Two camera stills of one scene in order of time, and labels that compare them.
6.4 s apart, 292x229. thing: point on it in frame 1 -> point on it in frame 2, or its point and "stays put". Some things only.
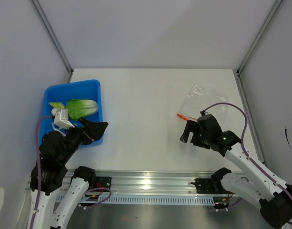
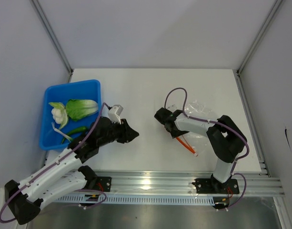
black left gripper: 97,129 -> 127,136
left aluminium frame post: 53,36 stays put
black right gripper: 191,126 -> 178,133
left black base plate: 103,182 stays put
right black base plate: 205,186 stays put
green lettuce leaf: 78,108 stays put
